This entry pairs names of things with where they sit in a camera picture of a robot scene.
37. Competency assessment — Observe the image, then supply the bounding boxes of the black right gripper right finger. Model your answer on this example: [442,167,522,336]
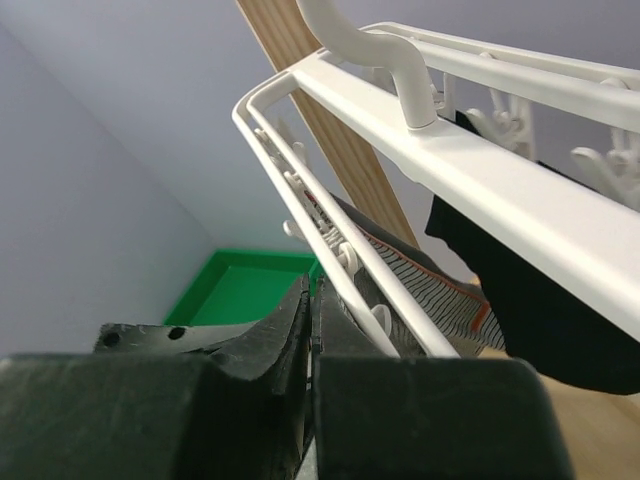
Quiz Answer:
[312,277,385,360]

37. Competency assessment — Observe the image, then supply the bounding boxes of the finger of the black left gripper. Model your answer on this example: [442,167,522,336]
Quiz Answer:
[93,321,257,354]

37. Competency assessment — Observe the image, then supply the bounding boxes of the black hanging underwear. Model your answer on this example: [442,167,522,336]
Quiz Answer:
[425,197,639,395]

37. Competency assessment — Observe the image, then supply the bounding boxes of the white clip hanger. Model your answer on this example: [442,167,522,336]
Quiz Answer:
[232,1,639,357]

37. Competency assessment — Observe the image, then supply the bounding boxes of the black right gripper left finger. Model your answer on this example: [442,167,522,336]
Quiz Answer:
[210,274,311,395]

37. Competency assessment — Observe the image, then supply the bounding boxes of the green plastic tray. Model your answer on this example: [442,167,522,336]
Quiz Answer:
[164,249,323,326]

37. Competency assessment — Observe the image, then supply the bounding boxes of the striped grey boxer underwear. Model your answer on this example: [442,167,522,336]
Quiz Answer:
[303,192,506,357]

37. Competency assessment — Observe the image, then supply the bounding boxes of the wooden clothes rack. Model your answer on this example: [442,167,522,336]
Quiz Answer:
[234,0,640,480]

